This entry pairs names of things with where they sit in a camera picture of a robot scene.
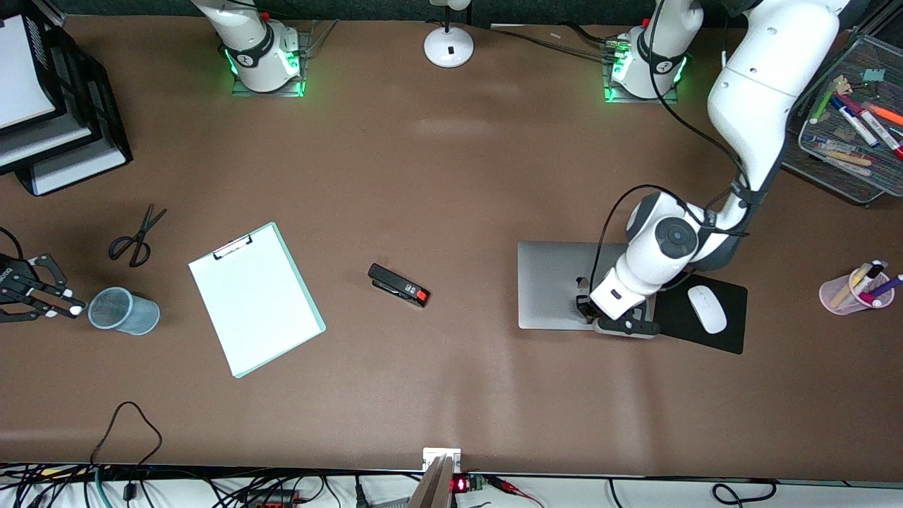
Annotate black mouse pad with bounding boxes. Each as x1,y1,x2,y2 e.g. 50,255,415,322
651,275,749,355

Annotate green marker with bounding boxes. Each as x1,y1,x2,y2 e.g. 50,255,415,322
810,78,844,126

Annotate black stacked letter tray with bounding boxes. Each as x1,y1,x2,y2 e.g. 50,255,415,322
0,0,133,197

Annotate white round lamp base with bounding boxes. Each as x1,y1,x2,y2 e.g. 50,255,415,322
423,0,475,69

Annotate black looped cable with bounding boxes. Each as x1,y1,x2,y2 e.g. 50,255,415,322
90,401,163,470

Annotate red wire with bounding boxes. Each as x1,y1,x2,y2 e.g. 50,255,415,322
487,476,545,508

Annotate pink mesh pen cup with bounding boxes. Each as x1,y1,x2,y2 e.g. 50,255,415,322
819,267,895,315

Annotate beige pen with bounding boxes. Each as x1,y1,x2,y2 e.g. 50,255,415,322
818,145,877,168

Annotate black mesh desk tray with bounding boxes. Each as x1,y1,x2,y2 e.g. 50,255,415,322
782,32,903,207

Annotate black cable bundle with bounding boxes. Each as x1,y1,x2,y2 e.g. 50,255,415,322
487,23,622,63

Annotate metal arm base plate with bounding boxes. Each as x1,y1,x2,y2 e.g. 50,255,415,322
604,41,682,105
231,32,308,98

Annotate red-capped white marker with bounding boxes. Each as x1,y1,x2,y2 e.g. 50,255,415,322
857,106,903,160

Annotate blue mesh pen cup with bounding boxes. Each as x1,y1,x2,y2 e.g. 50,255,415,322
87,286,161,336

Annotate orange marker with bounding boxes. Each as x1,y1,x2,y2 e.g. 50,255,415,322
864,102,903,129

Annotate blue-capped white marker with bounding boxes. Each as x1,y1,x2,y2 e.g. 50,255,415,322
830,95,880,148

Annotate silver laptop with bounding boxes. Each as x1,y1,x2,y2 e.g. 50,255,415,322
517,242,657,331

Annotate black stapler with red tip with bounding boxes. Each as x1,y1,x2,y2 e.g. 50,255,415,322
368,263,431,308

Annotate white paper stack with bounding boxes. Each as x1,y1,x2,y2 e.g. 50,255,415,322
0,14,59,131
32,138,129,196

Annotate teal clipboard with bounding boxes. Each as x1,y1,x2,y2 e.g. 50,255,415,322
188,222,327,379

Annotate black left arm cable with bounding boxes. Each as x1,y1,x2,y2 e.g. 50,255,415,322
589,0,752,301

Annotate black scissors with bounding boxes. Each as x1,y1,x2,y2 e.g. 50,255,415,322
108,204,168,268

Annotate yellow highlighter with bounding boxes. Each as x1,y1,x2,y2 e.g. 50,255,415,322
831,272,867,309

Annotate purple marker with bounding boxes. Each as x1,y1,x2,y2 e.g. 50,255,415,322
871,274,903,306

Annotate tangled black cables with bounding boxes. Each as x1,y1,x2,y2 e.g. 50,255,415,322
0,464,339,508

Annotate white computer mouse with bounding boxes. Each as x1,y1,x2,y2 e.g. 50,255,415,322
688,285,728,334

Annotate black coiled cable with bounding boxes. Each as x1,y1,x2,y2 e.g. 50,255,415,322
711,480,778,506

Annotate white paper sheet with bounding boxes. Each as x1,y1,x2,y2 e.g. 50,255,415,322
188,227,320,375

